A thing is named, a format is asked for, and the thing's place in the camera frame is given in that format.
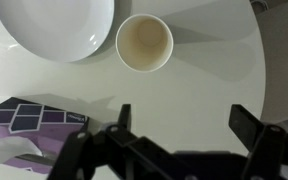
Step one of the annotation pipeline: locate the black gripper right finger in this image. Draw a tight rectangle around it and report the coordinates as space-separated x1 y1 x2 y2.
228 104 288 180

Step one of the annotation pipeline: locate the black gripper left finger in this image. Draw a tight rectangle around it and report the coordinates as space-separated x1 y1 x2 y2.
47 103 198 180

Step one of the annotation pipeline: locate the white patterned paper cup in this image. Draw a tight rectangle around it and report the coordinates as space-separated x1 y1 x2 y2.
115 13 175 73

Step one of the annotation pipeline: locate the white round plate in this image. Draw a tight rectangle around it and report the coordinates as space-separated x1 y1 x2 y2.
0 0 116 64

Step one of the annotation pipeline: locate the purple patterned tissue box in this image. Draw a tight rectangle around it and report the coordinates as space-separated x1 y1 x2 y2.
0 96 90 175

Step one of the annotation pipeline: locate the white tissue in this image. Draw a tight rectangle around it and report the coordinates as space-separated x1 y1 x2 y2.
0 135 44 168

